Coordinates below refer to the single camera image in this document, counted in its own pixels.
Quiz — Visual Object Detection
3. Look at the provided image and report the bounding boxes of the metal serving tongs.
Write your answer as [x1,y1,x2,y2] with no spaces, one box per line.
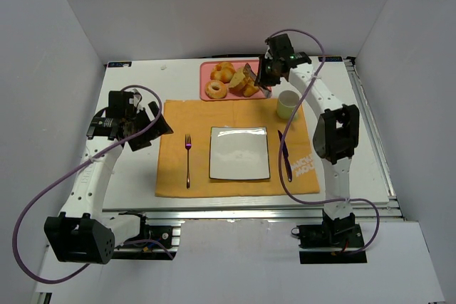
[243,63,272,98]

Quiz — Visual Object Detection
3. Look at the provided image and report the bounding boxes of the sliced loaf bread piece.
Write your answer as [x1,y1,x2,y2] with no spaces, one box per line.
[228,67,254,93]

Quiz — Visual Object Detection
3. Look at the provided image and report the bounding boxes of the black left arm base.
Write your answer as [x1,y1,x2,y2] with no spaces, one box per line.
[113,211,180,261]

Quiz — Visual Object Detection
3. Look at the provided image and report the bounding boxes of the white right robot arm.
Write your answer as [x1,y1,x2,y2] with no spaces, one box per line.
[254,30,360,248]

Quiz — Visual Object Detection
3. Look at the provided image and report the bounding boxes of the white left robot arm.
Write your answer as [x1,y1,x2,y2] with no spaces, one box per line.
[44,89,173,264]

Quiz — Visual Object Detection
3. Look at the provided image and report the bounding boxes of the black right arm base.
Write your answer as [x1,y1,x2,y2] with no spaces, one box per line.
[291,213,368,265]

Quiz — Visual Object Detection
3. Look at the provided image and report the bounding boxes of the striped croissant bread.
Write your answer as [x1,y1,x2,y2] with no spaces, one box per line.
[242,83,259,98]

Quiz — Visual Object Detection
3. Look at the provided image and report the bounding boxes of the round striped bread roll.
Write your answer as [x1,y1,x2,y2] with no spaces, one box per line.
[210,61,236,83]

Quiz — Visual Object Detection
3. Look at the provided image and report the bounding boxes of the purple metal fork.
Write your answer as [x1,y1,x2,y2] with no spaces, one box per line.
[185,134,192,189]

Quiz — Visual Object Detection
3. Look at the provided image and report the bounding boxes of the light green mug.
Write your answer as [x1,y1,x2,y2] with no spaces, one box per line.
[276,90,300,120]

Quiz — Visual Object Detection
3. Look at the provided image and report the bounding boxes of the orange cloth placemat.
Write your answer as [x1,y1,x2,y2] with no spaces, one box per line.
[155,99,320,198]

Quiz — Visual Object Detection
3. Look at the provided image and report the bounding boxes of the sugared donut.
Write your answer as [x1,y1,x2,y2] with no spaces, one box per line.
[204,80,228,100]

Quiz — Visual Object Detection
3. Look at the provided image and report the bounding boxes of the right blue corner label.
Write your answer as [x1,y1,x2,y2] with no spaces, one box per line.
[318,56,343,63]

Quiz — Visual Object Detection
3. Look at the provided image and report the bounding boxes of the blue corner label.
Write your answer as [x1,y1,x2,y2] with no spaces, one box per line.
[107,61,132,68]
[318,56,343,63]

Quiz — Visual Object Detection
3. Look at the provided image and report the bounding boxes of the pink plastic tray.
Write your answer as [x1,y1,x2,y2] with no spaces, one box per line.
[199,58,266,101]

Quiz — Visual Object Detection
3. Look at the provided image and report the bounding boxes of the left blue corner label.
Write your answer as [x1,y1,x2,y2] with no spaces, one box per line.
[107,61,132,68]

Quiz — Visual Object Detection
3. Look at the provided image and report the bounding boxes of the purple table knife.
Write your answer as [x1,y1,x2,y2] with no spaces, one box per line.
[282,142,293,182]

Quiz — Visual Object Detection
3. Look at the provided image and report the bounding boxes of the white square plate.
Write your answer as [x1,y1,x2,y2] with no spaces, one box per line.
[209,127,270,181]

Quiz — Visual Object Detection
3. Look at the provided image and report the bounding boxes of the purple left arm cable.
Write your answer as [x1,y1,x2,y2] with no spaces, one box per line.
[12,85,175,285]

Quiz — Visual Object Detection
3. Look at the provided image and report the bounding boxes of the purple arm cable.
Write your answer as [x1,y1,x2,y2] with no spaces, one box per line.
[265,28,380,256]
[12,85,175,285]

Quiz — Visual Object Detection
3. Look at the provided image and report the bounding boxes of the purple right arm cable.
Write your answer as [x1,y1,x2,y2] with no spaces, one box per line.
[265,28,380,256]

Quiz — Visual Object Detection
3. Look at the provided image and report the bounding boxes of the aluminium table frame rail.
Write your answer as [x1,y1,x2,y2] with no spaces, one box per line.
[101,55,405,223]

